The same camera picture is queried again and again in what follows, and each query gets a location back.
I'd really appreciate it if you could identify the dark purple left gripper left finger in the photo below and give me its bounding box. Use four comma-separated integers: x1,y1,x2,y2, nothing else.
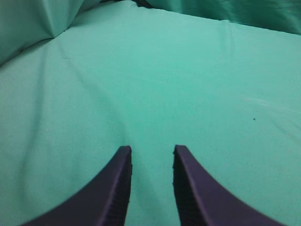
25,146,132,226

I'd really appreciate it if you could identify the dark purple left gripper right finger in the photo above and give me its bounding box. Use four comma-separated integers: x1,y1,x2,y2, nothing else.
173,145,280,226

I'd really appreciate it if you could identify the green table cloth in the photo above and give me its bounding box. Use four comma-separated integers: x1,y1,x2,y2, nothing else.
0,1,301,226

